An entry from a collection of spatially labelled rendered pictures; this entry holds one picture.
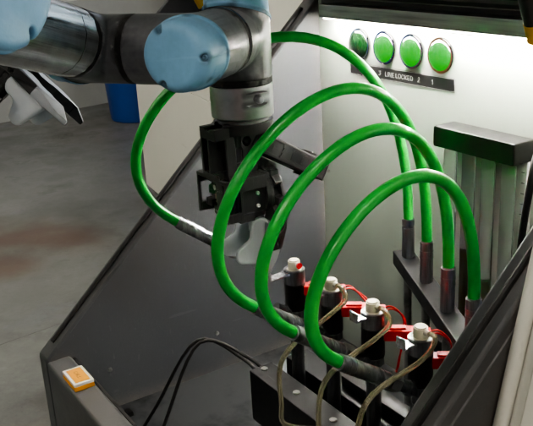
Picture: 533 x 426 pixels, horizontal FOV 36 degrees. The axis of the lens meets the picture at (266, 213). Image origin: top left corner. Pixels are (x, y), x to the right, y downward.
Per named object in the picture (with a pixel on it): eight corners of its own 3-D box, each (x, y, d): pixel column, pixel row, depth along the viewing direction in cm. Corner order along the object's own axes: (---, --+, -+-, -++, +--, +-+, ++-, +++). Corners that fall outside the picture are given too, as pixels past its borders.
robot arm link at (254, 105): (250, 74, 101) (288, 82, 94) (253, 111, 102) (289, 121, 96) (197, 83, 97) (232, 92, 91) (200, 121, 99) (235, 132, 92)
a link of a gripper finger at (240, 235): (218, 280, 105) (213, 213, 102) (257, 268, 108) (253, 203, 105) (231, 288, 103) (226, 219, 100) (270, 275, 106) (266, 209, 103)
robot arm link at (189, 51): (115, 95, 85) (166, 76, 94) (212, 98, 80) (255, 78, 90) (106, 18, 82) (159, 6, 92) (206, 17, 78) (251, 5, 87)
